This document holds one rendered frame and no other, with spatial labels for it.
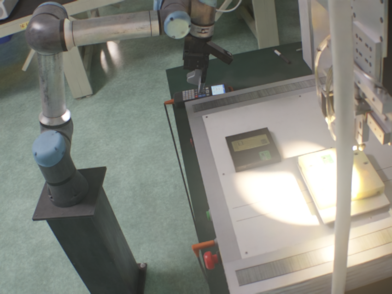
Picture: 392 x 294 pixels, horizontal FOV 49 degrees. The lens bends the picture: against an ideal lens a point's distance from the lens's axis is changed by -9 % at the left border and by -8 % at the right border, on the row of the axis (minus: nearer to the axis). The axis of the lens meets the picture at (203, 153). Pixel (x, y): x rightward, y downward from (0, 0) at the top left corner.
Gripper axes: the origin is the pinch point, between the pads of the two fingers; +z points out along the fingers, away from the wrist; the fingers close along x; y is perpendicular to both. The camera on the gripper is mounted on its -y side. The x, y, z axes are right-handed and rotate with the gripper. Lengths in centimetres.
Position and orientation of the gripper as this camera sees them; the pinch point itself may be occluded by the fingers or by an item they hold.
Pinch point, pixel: (200, 89)
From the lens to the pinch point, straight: 159.1
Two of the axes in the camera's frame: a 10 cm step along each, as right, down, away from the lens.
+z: -0.9, 7.8, 6.2
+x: 0.7, 6.3, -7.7
